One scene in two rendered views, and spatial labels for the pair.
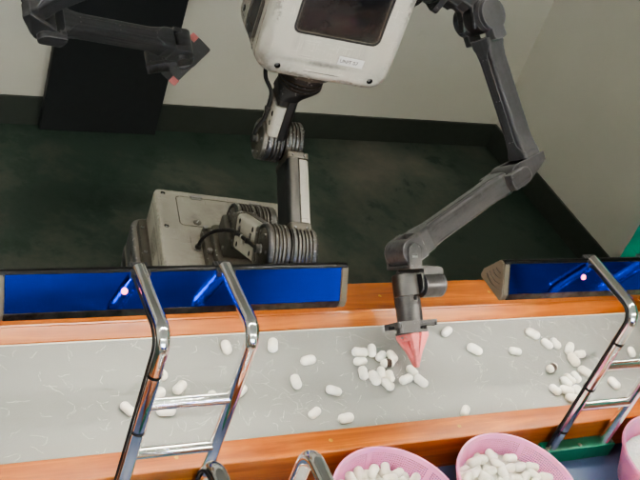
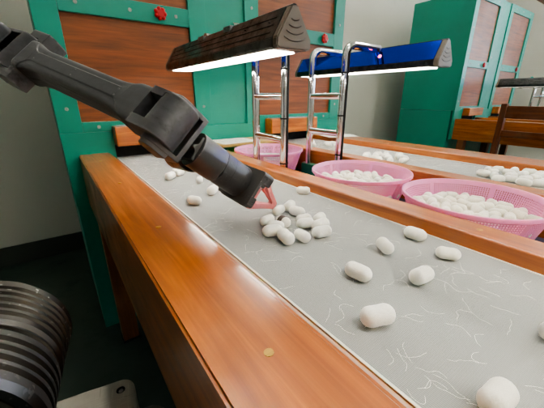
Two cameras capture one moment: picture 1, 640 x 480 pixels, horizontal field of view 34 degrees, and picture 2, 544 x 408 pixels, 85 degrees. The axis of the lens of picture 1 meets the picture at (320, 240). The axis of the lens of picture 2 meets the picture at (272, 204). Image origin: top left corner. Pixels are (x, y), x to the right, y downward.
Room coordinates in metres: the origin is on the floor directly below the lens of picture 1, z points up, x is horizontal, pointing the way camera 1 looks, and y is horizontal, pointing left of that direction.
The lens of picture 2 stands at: (1.80, 0.26, 0.96)
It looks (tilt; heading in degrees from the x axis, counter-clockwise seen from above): 20 degrees down; 269
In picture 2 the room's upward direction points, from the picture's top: straight up
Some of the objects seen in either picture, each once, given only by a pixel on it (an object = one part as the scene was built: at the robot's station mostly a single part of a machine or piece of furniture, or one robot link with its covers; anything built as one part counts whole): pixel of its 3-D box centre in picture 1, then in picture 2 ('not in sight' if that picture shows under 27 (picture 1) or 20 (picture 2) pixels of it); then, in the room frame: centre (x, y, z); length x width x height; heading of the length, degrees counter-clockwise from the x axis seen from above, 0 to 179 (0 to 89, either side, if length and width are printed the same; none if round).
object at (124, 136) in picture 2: not in sight; (157, 133); (2.23, -0.93, 0.83); 0.30 x 0.06 x 0.07; 35
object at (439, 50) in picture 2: not in sight; (358, 61); (1.47, -0.92, 1.08); 0.62 x 0.08 x 0.07; 125
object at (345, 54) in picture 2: not in sight; (340, 114); (1.53, -0.87, 0.90); 0.20 x 0.19 x 0.45; 125
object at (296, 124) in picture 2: not in sight; (291, 124); (1.68, -1.32, 0.83); 0.30 x 0.06 x 0.07; 35
